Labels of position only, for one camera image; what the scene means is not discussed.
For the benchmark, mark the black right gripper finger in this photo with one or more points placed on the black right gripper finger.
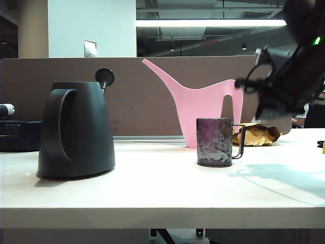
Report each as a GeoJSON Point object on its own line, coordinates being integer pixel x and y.
{"type": "Point", "coordinates": [250, 83]}
{"type": "Point", "coordinates": [271, 113]}

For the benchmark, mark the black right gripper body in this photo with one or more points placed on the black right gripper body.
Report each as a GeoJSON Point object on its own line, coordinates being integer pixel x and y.
{"type": "Point", "coordinates": [281, 94]}

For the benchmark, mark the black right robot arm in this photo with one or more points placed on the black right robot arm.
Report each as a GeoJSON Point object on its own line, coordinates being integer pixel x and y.
{"type": "Point", "coordinates": [304, 63]}

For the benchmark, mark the black electric kettle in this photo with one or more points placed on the black electric kettle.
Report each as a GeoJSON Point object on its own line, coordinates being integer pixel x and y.
{"type": "Point", "coordinates": [83, 127]}

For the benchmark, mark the yellow chip bag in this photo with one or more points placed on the yellow chip bag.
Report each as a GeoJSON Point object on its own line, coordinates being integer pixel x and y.
{"type": "Point", "coordinates": [265, 136]}

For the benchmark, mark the person in white shirt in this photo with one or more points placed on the person in white shirt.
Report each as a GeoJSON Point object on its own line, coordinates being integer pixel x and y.
{"type": "Point", "coordinates": [300, 118]}

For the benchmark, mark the black office chair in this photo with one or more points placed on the black office chair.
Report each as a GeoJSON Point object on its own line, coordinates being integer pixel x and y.
{"type": "Point", "coordinates": [316, 117]}

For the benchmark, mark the pink plastic watering can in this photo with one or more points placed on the pink plastic watering can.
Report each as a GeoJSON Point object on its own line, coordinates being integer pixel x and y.
{"type": "Point", "coordinates": [198, 106]}

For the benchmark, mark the small black flat object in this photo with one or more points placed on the small black flat object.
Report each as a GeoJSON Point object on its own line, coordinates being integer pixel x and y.
{"type": "Point", "coordinates": [320, 144]}

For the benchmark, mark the long ceiling light strip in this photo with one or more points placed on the long ceiling light strip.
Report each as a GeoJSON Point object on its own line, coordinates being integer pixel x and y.
{"type": "Point", "coordinates": [210, 23]}

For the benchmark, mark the brown desk divider panel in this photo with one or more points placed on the brown desk divider panel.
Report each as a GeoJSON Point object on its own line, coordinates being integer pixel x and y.
{"type": "Point", "coordinates": [142, 106]}

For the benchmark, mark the black table leg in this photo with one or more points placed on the black table leg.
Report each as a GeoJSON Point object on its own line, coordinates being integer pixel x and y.
{"type": "Point", "coordinates": [162, 236]}

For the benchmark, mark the dark blue box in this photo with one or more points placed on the dark blue box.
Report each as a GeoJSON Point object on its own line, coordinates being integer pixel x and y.
{"type": "Point", "coordinates": [17, 136]}

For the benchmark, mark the white cylindrical object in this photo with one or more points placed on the white cylindrical object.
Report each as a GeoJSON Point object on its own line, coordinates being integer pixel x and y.
{"type": "Point", "coordinates": [7, 109]}

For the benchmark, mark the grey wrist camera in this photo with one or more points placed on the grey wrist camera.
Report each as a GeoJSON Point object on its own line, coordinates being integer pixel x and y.
{"type": "Point", "coordinates": [271, 56]}

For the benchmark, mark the silver desk rail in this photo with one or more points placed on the silver desk rail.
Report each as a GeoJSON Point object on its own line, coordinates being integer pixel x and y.
{"type": "Point", "coordinates": [152, 141]}

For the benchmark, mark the black table bracket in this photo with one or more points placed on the black table bracket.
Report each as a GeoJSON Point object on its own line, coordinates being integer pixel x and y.
{"type": "Point", "coordinates": [199, 231]}

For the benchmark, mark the silver wall switch plate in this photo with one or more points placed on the silver wall switch plate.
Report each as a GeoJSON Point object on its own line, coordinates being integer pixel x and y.
{"type": "Point", "coordinates": [90, 48]}

